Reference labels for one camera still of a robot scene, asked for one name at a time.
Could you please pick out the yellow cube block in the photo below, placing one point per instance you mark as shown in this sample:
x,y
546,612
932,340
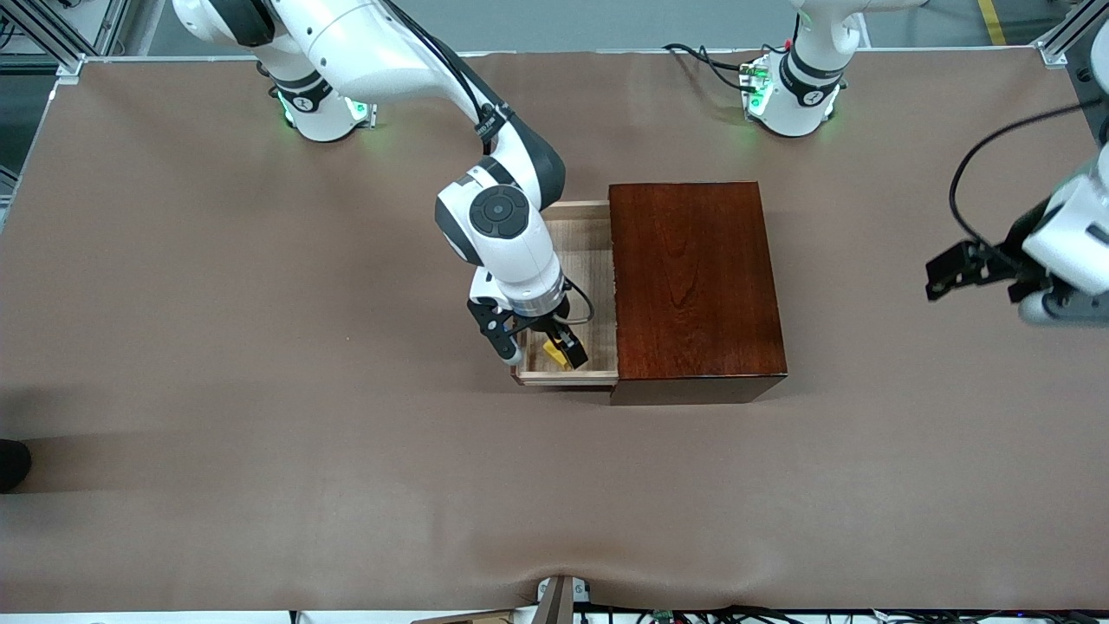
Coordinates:
x,y
554,354

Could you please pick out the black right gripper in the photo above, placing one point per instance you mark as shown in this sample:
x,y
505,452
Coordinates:
x,y
552,327

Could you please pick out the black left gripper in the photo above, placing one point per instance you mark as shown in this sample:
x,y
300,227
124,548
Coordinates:
x,y
1021,240

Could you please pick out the black round ribbed knob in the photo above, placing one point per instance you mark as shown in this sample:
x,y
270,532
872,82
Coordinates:
x,y
12,465

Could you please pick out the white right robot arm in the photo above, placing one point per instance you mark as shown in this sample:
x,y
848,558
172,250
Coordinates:
x,y
381,52

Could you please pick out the paper table cover sheet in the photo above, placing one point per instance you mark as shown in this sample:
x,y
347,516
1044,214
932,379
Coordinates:
x,y
260,390

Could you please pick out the dark wooden drawer cabinet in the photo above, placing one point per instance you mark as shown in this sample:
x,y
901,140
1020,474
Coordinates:
x,y
693,286

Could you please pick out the brown cardboard piece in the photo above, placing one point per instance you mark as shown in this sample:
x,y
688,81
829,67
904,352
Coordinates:
x,y
476,619

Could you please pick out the grey metal bracket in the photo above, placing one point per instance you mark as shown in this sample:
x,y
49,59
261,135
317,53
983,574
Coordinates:
x,y
559,602

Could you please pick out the aluminium frame profile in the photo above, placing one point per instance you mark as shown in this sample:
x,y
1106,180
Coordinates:
x,y
52,35
1070,30

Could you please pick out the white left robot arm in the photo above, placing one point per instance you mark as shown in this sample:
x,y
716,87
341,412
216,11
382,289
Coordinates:
x,y
810,78

